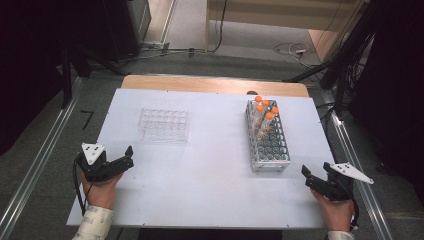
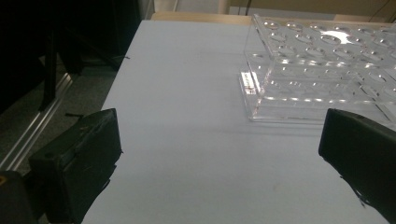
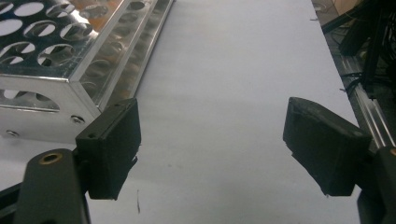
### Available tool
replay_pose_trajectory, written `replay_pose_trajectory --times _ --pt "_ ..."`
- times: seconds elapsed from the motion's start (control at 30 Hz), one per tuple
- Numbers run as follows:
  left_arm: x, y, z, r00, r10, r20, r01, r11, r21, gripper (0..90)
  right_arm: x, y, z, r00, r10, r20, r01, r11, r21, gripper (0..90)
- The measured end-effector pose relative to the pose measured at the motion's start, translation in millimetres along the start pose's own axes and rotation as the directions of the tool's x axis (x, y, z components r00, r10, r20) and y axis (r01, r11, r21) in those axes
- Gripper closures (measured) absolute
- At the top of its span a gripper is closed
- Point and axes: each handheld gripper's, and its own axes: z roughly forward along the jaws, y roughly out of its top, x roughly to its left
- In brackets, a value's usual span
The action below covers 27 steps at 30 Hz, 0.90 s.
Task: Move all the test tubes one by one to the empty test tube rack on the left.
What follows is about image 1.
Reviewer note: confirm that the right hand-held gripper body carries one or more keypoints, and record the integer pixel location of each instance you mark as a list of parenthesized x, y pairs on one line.
[(340, 183)]

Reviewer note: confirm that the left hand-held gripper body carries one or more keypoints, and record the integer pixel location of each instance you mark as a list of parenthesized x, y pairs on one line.
[(93, 160)]

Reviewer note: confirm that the metal test tube rack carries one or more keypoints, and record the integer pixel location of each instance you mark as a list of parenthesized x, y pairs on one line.
[(271, 150)]

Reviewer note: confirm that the clear acrylic tube rack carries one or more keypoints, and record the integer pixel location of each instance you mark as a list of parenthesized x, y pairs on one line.
[(163, 126)]

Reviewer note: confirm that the orange-capped test tube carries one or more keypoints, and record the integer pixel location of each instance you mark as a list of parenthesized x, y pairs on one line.
[(275, 110), (260, 108), (269, 115), (265, 102), (258, 98)]

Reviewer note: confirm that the person's right hand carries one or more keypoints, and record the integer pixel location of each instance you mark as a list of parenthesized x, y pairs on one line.
[(335, 213)]

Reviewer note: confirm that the person's left hand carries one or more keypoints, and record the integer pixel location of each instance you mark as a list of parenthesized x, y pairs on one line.
[(101, 193)]

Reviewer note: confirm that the black metal stand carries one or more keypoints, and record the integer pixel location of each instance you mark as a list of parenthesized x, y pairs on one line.
[(66, 76)]

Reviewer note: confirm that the grey power strip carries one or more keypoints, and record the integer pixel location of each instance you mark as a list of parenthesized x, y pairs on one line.
[(156, 46)]

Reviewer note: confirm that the black cabinet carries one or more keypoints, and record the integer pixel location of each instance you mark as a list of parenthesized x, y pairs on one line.
[(123, 30)]

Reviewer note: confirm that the light wooden shelf unit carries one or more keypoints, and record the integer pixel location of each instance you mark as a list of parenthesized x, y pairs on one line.
[(280, 15)]

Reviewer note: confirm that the aluminium floor rail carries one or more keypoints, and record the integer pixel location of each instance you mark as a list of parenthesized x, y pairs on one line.
[(363, 193), (36, 163)]

